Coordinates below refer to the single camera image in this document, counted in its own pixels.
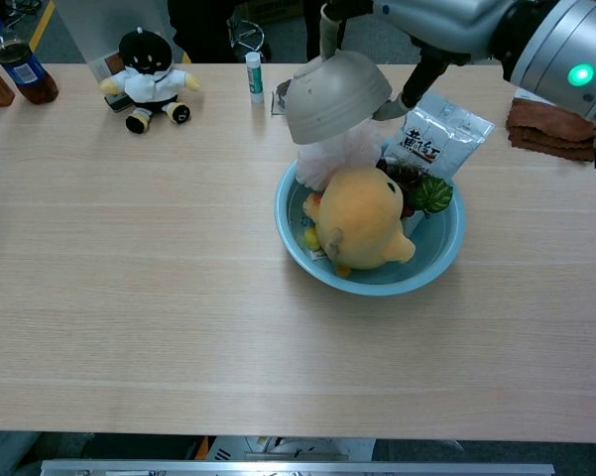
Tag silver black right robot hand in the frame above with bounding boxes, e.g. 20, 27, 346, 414
319, 0, 517, 123

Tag white peanut snack bag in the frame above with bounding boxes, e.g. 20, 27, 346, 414
389, 91, 496, 180

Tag beige ceramic bowl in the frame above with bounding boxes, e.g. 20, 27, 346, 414
283, 49, 394, 146

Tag purple artificial grape bunch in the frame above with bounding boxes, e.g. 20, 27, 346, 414
375, 156, 455, 220

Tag orange plush chick toy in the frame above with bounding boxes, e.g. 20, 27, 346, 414
301, 166, 417, 279

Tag light blue plastic basin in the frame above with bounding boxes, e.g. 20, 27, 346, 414
275, 143, 467, 298

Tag brown folded cloth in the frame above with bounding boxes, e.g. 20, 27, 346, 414
505, 97, 596, 163

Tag purple toothpaste box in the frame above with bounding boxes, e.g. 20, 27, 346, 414
270, 78, 298, 118

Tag chrome chair base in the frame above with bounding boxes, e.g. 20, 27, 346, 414
225, 9, 269, 54

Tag white green glue stick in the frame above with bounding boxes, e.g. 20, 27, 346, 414
245, 51, 266, 105

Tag person in black trousers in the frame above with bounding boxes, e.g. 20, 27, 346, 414
167, 0, 348, 64

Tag black-headed plush doll white coat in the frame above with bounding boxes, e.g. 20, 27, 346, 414
99, 27, 202, 135

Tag small brown white box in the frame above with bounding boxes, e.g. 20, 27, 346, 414
89, 53, 133, 114

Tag cola bottle blue label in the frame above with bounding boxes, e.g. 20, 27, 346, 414
0, 10, 60, 105

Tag aluminium profile rail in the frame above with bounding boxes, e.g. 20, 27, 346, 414
39, 458, 556, 476

